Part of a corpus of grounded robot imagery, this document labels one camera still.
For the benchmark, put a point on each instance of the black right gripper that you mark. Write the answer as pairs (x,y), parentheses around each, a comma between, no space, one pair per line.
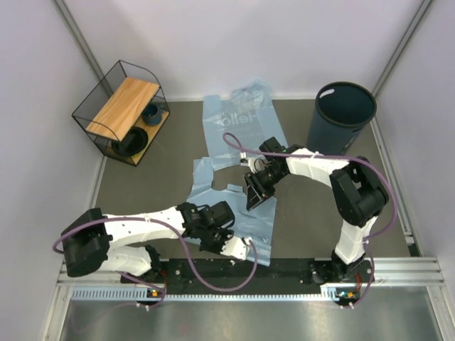
(254,197)

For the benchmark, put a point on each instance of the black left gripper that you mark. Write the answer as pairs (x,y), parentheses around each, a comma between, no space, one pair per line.
(227,234)

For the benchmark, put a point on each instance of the light blue printed trash bag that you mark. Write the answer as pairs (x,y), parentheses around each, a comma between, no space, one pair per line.
(249,114)

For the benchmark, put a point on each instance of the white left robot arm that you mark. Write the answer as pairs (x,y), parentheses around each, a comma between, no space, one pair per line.
(95,241)

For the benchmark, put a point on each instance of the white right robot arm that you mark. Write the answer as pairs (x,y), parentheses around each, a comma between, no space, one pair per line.
(358,192)

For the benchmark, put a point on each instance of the dark blue trash bin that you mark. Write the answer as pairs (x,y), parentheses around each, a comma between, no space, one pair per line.
(341,111)

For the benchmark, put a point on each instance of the black bowl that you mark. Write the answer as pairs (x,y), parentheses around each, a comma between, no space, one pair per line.
(133,143)

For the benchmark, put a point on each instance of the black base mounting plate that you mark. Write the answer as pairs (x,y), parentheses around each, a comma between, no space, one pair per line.
(282,276)

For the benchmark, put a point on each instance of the dark blue mug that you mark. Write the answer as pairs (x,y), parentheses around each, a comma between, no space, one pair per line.
(152,114)

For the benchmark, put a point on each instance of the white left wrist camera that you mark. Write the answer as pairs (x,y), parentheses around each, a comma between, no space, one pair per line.
(236,247)

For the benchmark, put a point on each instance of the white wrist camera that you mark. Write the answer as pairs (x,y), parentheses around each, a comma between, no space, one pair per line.
(236,247)
(248,161)

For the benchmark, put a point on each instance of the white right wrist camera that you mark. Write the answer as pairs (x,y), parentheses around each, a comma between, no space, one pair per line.
(248,161)

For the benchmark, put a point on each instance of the black wire shelf rack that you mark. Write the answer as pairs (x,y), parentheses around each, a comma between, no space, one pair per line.
(115,105)

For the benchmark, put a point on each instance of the aluminium frame rail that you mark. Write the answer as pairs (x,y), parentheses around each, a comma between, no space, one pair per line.
(385,272)

